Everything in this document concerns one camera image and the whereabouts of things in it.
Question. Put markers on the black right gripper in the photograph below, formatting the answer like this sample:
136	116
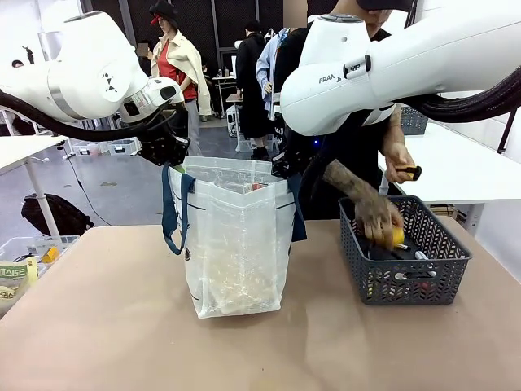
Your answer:
290	156

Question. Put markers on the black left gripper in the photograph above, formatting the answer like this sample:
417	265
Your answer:
163	146

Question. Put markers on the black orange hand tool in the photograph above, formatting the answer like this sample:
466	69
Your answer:
410	171

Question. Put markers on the yellow round item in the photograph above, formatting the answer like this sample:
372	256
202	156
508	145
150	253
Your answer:
397	237

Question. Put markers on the dark grey plastic basket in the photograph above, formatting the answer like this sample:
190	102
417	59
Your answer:
407	287
415	120

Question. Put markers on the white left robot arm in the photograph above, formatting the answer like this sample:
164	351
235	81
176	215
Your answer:
81	69

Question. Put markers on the tattooed right forearm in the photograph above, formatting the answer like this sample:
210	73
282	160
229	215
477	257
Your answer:
350	183

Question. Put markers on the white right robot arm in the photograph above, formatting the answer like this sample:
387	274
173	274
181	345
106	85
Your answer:
407	61

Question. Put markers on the tattooed left forearm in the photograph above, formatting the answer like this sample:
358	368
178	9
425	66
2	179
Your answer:
397	126

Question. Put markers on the person's left hand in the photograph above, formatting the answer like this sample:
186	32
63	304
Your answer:
397	156

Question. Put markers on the person's right hand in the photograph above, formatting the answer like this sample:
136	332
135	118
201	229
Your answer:
376	220

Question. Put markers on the clear storage box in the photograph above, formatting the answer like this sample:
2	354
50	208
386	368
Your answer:
122	147
244	143

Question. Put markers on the red white box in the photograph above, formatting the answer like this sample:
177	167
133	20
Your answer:
254	188

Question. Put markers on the person in black shirt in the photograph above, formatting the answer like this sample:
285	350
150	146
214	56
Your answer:
321	203

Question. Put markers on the person in black coat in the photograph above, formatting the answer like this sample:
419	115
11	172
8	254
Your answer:
252	81

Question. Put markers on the mannequin with cream jacket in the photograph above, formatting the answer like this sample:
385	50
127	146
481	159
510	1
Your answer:
191	65

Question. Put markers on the black backpack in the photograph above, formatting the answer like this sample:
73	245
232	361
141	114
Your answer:
57	216

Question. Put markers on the white side table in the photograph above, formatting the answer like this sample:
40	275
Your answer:
447	163
24	148

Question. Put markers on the small yellow item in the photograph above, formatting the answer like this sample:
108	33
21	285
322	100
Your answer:
51	254

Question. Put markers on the silver cylinder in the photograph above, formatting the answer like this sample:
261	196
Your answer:
422	256

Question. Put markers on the clear plastic bin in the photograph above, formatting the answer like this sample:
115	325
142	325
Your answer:
24	246

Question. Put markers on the beige packet green print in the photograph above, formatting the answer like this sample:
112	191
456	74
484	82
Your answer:
14	277

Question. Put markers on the black stand pole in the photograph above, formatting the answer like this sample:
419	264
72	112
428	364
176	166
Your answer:
510	114

